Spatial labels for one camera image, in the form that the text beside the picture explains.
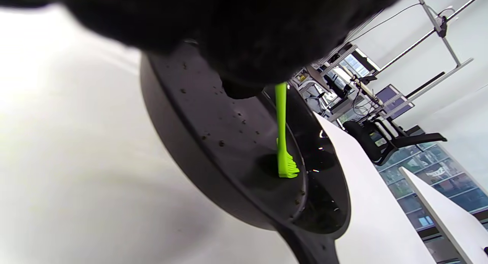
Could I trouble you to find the person's left hand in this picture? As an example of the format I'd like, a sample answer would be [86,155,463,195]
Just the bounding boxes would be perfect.
[0,0,414,100]

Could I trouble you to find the green silicone brush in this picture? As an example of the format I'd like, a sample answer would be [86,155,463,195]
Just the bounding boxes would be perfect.
[275,82,300,179]

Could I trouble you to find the black cast iron frying pan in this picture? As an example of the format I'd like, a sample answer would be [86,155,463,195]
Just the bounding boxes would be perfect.
[140,39,352,264]

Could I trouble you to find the black office chair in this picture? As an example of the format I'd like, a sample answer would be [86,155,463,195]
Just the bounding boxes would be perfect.
[343,118,448,166]

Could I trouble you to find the white side desk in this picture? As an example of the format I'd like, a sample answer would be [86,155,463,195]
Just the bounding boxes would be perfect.
[398,166,488,264]

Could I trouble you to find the grey metal frame poles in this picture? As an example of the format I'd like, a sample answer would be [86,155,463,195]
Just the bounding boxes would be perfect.
[376,0,488,80]

